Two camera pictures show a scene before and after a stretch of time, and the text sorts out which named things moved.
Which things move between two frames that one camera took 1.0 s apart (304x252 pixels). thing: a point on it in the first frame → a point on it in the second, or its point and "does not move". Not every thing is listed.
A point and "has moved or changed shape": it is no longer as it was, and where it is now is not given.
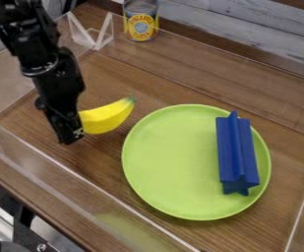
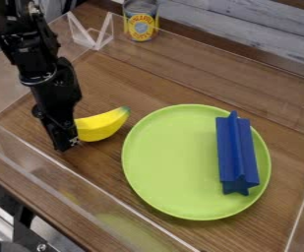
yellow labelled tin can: (141, 18) does not move
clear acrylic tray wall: (43, 209) does not move
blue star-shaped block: (236, 155) does not move
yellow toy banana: (106, 117) has moved or changed shape
